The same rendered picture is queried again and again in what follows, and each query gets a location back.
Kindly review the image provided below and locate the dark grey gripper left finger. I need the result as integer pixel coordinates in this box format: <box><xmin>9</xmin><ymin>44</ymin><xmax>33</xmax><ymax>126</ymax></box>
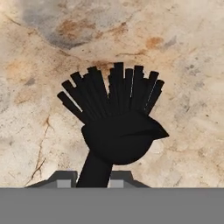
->
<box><xmin>26</xmin><ymin>171</ymin><xmax>79</xmax><ymax>189</ymax></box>

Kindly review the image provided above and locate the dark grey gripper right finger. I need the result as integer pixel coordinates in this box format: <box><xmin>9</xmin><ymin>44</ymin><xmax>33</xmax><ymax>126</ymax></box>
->
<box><xmin>107</xmin><ymin>170</ymin><xmax>151</xmax><ymax>189</ymax></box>

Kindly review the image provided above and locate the black dish brush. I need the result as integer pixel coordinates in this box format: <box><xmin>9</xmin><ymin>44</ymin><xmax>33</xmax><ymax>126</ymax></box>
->
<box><xmin>56</xmin><ymin>61</ymin><xmax>170</xmax><ymax>189</ymax></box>

